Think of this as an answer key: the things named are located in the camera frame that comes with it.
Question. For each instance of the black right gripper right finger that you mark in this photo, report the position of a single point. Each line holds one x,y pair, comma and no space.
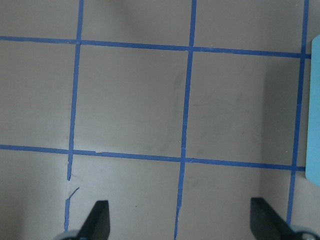
266,224

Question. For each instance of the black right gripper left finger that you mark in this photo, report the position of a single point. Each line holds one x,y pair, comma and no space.
97,225

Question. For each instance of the light blue plastic bin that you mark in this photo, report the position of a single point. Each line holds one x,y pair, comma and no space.
312,168

